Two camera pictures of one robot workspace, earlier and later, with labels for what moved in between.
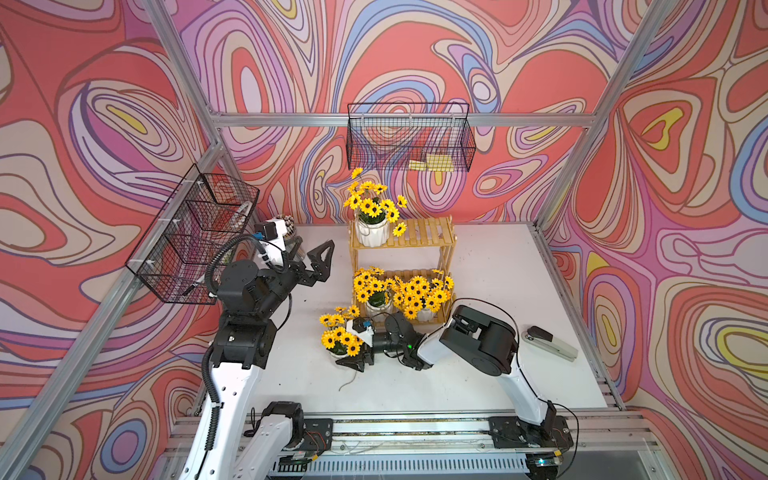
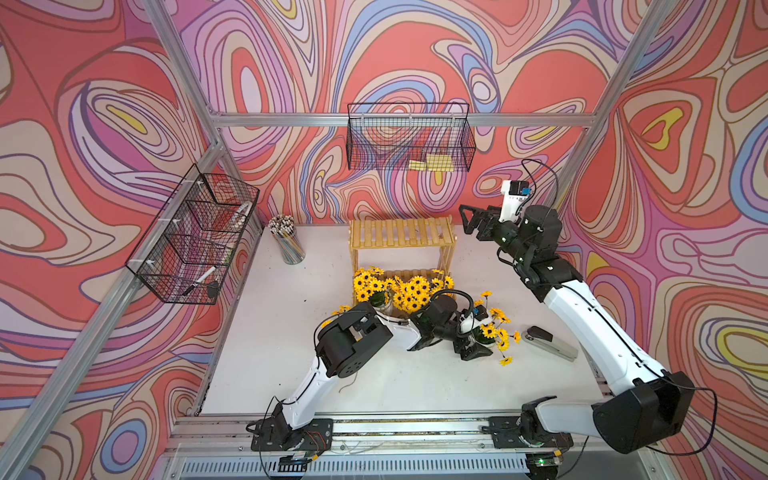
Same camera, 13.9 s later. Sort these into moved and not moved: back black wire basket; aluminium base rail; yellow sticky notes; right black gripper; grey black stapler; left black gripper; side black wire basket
Moved: left black gripper; right black gripper
Not moved: aluminium base rail; yellow sticky notes; back black wire basket; side black wire basket; grey black stapler
